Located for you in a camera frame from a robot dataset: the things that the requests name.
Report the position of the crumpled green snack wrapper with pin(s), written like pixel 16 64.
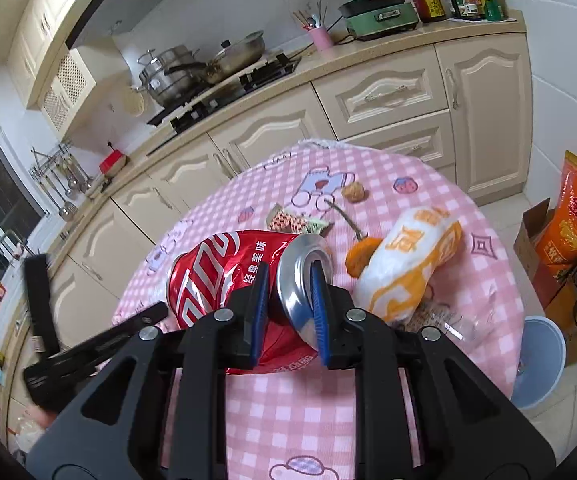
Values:
pixel 288 220

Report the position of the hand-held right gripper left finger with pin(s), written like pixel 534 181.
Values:
pixel 261 310

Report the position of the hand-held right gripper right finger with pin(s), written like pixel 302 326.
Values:
pixel 321 320

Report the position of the steel wok with lid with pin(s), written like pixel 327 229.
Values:
pixel 236 55

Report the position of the hanging utensil rack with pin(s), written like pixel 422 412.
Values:
pixel 63 180

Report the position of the pink checkered tablecloth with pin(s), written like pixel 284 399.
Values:
pixel 288 410

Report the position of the pink utensil cup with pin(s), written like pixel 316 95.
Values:
pixel 321 39

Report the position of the steel faucet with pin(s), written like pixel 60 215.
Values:
pixel 13 242

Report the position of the blue trash bin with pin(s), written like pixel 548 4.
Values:
pixel 538 360

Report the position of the crushed red soda can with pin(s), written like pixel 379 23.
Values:
pixel 208 275

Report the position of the orange peel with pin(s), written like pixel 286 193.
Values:
pixel 361 257

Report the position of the clear plastic wrapper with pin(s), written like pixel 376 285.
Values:
pixel 438 322

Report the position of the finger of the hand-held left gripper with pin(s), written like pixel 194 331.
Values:
pixel 83 355
pixel 41 305

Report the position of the white orange snack bag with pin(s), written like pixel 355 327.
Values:
pixel 408 260

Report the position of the orange rice bag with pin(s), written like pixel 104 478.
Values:
pixel 573 220

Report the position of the green electric cooker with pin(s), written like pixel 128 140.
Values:
pixel 378 12

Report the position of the cream lower cabinets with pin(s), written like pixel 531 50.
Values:
pixel 393 95

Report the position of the black gas stove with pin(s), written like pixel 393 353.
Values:
pixel 228 95

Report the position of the range hood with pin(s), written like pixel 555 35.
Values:
pixel 113 0

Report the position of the cream upper cabinets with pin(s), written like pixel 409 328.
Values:
pixel 43 35

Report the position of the red box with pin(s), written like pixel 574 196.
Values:
pixel 113 162

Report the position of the cream cabinets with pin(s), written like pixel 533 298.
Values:
pixel 393 95
pixel 43 35

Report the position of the steel stock pot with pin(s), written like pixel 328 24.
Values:
pixel 168 77

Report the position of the walnut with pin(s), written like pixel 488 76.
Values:
pixel 356 193

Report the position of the cardboard box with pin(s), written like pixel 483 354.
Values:
pixel 531 250

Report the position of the round wicker mat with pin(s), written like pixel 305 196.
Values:
pixel 134 101

